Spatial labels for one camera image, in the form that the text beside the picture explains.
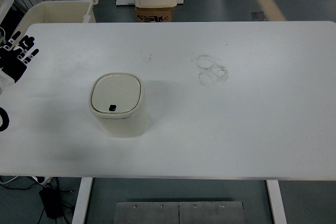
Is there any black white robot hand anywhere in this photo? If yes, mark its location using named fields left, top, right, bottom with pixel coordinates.
left=1, top=30, right=39, bottom=83

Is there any cream lidded trash can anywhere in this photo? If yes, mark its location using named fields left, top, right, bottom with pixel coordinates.
left=89, top=72, right=148, bottom=138

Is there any cream plastic storage bin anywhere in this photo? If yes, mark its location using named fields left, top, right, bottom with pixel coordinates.
left=14, top=0, right=99, bottom=36

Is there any white table foot bar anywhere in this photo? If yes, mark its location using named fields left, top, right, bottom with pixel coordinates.
left=115, top=0, right=184, bottom=6

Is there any brown cardboard box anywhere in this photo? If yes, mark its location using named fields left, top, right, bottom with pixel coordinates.
left=134, top=7, right=174, bottom=23

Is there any black power adapter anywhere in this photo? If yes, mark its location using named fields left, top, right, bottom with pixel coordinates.
left=39, top=187, right=63, bottom=219

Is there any white left table leg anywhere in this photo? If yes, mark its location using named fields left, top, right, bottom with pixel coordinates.
left=72, top=177, right=93, bottom=224

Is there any white table leg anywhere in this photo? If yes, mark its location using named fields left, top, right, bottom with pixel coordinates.
left=266, top=180, right=287, bottom=224
left=72, top=177, right=93, bottom=224

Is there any grey floor outlet cover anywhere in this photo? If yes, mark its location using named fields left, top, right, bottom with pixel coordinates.
left=251, top=12, right=267, bottom=21

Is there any white right table leg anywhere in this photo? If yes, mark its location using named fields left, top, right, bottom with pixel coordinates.
left=266, top=180, right=287, bottom=224

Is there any black looped cable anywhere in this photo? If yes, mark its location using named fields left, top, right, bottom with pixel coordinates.
left=0, top=107, right=10, bottom=132

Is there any black floor cable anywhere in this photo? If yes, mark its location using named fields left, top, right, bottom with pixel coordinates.
left=0, top=176, right=74, bottom=224

